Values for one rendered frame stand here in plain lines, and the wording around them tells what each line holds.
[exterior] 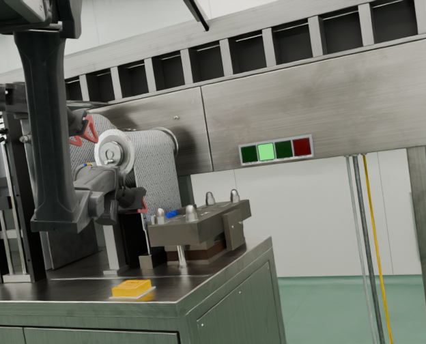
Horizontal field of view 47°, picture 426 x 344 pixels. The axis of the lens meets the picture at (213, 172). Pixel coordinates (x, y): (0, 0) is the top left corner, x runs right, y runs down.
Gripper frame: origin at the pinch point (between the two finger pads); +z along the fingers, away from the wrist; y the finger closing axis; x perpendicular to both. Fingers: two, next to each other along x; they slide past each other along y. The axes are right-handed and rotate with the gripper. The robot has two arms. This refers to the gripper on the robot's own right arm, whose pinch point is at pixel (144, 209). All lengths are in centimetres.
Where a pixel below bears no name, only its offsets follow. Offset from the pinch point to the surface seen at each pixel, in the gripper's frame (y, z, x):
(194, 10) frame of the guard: 15, -9, 64
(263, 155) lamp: 29.1, 20.8, 24.0
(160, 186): 0.3, 6.0, 9.9
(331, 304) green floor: -3, 240, 15
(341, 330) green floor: 12, 202, -7
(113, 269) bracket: -8.8, 1.2, -17.8
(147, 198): 0.2, 0.5, 3.6
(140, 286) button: 13.4, -15.1, -26.3
